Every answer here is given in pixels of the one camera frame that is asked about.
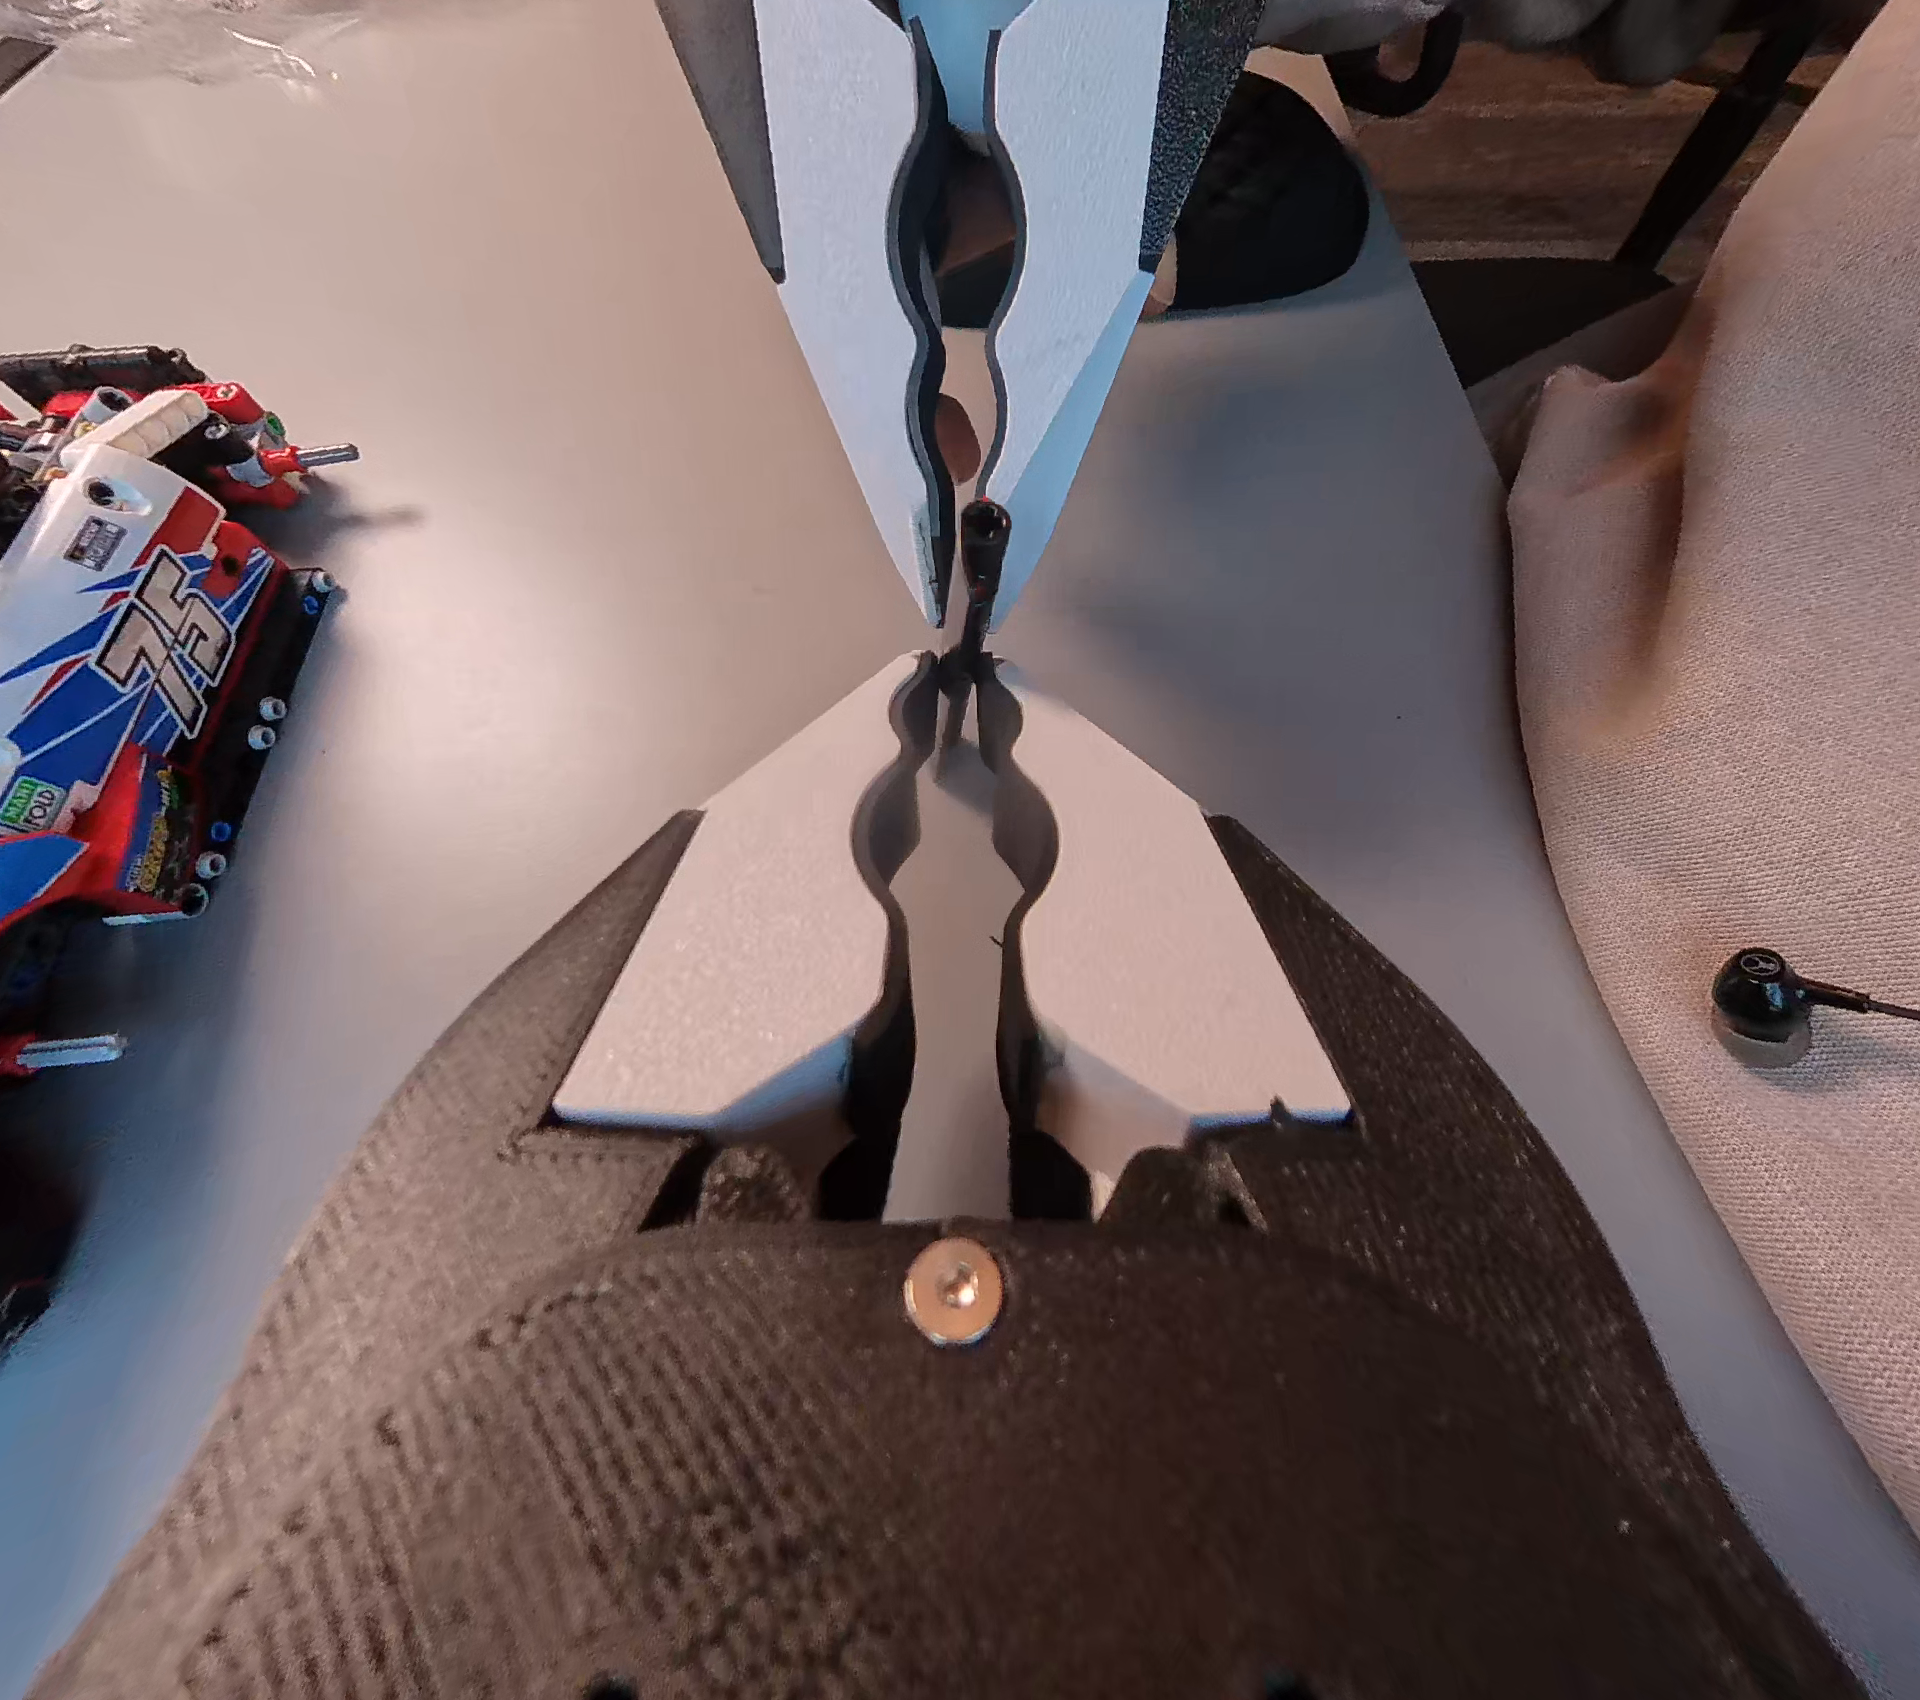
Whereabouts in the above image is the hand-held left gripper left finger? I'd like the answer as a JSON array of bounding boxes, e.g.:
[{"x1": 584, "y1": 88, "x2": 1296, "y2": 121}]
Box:
[{"x1": 551, "y1": 655, "x2": 941, "y2": 1208}]

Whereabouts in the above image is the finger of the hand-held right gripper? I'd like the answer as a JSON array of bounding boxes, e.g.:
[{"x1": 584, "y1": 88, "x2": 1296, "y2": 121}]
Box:
[
  {"x1": 974, "y1": 0, "x2": 1175, "y2": 622},
  {"x1": 750, "y1": 0, "x2": 966, "y2": 635}
]

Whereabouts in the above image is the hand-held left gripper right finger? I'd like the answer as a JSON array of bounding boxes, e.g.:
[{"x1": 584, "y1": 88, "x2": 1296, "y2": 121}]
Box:
[{"x1": 971, "y1": 655, "x2": 1352, "y2": 1221}]

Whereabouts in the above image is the black lego beam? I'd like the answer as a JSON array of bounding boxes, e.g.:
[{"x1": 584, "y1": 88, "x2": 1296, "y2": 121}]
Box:
[{"x1": 929, "y1": 496, "x2": 1015, "y2": 784}]

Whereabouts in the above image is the red white blue lego car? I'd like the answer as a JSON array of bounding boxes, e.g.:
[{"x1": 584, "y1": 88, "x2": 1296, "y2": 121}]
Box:
[{"x1": 0, "y1": 342, "x2": 362, "y2": 1088}]

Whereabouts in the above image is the person's right hand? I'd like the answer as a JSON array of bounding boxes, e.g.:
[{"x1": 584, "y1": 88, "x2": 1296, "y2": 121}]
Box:
[{"x1": 893, "y1": 141, "x2": 1031, "y2": 491}]

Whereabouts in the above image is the black earbud with cable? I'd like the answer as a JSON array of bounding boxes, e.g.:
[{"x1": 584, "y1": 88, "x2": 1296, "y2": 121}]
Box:
[{"x1": 1709, "y1": 947, "x2": 1920, "y2": 1070}]

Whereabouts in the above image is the black chair frame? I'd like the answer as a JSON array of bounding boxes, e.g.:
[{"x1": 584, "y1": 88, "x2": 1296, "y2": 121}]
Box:
[{"x1": 1612, "y1": 4, "x2": 1848, "y2": 270}]

